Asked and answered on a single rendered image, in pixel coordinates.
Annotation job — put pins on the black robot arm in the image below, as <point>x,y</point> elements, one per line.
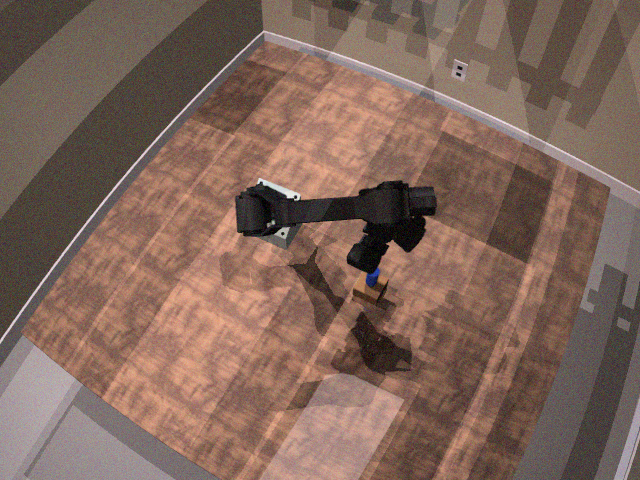
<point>390,204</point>

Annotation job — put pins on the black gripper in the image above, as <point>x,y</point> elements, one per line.
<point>366,254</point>

